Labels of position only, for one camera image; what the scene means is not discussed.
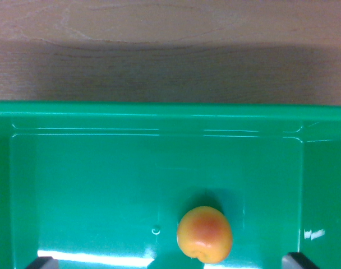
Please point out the green plastic tray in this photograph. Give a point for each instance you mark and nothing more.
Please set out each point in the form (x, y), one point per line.
(97, 182)

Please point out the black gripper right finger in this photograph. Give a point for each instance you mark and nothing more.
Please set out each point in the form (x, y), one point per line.
(296, 262)

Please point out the orange yellow apricot fruit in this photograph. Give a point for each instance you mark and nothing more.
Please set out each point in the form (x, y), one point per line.
(204, 235)

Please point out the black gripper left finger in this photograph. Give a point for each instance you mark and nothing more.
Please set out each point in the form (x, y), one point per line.
(43, 264)

